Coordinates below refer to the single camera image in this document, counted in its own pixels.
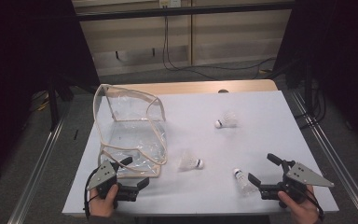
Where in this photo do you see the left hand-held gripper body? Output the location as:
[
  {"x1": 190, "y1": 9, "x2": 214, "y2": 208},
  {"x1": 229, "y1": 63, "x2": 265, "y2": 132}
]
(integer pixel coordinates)
[{"x1": 86, "y1": 159, "x2": 141, "y2": 203}]

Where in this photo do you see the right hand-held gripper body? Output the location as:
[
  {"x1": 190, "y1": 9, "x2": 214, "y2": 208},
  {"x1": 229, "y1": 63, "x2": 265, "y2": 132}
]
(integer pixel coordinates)
[{"x1": 258, "y1": 159, "x2": 336, "y2": 209}]

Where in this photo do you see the clear plastic bag beige trim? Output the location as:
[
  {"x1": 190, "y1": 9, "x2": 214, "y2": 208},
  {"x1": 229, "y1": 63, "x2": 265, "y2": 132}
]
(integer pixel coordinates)
[{"x1": 92, "y1": 83, "x2": 169, "y2": 179}]

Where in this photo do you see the person's left hand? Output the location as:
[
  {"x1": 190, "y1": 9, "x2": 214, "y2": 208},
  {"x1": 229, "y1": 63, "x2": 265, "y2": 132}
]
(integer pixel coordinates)
[{"x1": 88, "y1": 184, "x2": 119, "y2": 218}]

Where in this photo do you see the person's right hand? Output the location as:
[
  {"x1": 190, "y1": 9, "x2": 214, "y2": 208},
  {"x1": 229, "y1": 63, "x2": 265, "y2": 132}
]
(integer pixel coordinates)
[{"x1": 277, "y1": 186, "x2": 322, "y2": 224}]

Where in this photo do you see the black metal stand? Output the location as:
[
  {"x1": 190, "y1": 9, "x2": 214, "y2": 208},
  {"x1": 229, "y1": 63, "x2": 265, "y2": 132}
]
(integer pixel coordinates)
[
  {"x1": 302, "y1": 59, "x2": 315, "y2": 117},
  {"x1": 47, "y1": 74, "x2": 76, "y2": 131}
]

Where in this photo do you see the dark curtain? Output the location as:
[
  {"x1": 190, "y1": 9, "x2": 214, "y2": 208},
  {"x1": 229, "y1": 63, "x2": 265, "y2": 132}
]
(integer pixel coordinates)
[
  {"x1": 272, "y1": 0, "x2": 358, "y2": 154},
  {"x1": 0, "y1": 0, "x2": 101, "y2": 191}
]

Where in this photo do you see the black horizontal bar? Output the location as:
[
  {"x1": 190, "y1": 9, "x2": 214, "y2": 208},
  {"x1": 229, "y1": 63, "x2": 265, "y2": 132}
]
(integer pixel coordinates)
[{"x1": 74, "y1": 2, "x2": 296, "y2": 22}]

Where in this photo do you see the left hand-held gripper black cable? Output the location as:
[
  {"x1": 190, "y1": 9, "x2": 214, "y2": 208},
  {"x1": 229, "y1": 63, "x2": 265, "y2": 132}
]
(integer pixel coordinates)
[{"x1": 83, "y1": 167, "x2": 103, "y2": 218}]

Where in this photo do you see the hand-held gripper black cable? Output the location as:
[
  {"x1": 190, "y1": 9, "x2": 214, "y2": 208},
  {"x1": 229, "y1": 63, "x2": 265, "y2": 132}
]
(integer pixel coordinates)
[
  {"x1": 304, "y1": 186, "x2": 326, "y2": 222},
  {"x1": 83, "y1": 167, "x2": 103, "y2": 218}
]

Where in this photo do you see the right hand-held gripper black cable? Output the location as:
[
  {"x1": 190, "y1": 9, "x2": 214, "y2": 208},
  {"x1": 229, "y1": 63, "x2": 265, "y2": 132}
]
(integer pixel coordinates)
[{"x1": 304, "y1": 186, "x2": 326, "y2": 222}]

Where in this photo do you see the aluminium floor rail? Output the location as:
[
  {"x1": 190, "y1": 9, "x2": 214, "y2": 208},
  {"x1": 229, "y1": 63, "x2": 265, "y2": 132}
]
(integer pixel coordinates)
[
  {"x1": 7, "y1": 114, "x2": 67, "y2": 224},
  {"x1": 290, "y1": 91, "x2": 358, "y2": 224}
]

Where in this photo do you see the bundle of black floor cables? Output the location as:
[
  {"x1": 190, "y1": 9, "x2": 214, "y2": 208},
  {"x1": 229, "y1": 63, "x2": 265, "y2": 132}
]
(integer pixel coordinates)
[{"x1": 294, "y1": 83, "x2": 328, "y2": 129}]

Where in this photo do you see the black wall cable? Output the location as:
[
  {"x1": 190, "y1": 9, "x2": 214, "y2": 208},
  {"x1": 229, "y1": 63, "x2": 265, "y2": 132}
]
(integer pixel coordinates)
[
  {"x1": 161, "y1": 15, "x2": 220, "y2": 81},
  {"x1": 166, "y1": 15, "x2": 278, "y2": 72}
]

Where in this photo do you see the white wall socket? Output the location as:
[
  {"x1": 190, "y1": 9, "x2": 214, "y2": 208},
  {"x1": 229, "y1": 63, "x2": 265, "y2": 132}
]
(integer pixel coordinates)
[{"x1": 158, "y1": 0, "x2": 182, "y2": 8}]

